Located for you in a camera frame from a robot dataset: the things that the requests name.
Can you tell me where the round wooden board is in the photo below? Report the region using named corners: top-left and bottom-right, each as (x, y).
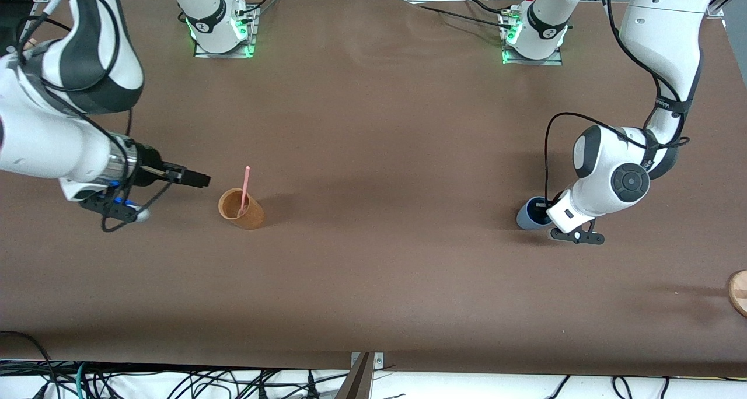
top-left (727, 269), bottom-right (747, 319)

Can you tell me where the metal table edge bracket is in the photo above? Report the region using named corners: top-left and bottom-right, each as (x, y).
top-left (350, 351), bottom-right (385, 369)

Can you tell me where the dark angled pole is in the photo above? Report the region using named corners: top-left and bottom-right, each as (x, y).
top-left (334, 352), bottom-right (375, 399)

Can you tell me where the black base cable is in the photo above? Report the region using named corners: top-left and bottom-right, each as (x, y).
top-left (403, 0), bottom-right (515, 33)

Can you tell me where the brown wooden cup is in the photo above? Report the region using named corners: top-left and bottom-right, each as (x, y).
top-left (218, 188), bottom-right (266, 231)

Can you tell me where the pink straw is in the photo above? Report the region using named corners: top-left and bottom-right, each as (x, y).
top-left (237, 166), bottom-right (252, 218)

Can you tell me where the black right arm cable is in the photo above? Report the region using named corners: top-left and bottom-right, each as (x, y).
top-left (15, 0), bottom-right (173, 233)

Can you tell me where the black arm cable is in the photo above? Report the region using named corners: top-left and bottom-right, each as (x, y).
top-left (544, 0), bottom-right (690, 202)
top-left (15, 0), bottom-right (173, 233)

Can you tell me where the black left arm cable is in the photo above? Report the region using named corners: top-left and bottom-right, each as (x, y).
top-left (544, 0), bottom-right (690, 202)

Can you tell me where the blue plastic cup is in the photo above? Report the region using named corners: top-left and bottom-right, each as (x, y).
top-left (516, 196), bottom-right (555, 232)

